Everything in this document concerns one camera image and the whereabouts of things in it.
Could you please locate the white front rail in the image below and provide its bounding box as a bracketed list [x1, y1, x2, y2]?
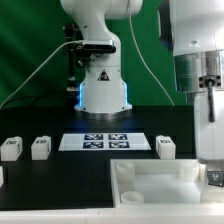
[0, 203, 224, 224]

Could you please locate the black camera stand pole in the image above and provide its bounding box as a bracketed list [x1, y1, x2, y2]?
[63, 23, 82, 92]

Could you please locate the grey cable left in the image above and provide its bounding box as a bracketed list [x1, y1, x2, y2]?
[0, 39, 84, 109]

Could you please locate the white square tabletop part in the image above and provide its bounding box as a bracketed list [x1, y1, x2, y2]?
[110, 159, 202, 208]

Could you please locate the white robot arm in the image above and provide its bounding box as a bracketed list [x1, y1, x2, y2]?
[60, 0, 224, 164]

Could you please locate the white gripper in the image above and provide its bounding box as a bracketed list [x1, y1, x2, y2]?
[194, 91, 224, 164]

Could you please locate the white sheet with markers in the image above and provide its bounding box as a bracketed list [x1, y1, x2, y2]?
[59, 133, 151, 151]

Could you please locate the black camera on base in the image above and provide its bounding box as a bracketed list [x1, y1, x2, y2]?
[76, 40, 116, 54]

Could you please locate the white cable right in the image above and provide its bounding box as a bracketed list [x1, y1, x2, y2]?
[126, 0, 176, 106]

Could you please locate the white block left edge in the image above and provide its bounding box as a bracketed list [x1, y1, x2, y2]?
[0, 166, 4, 188]

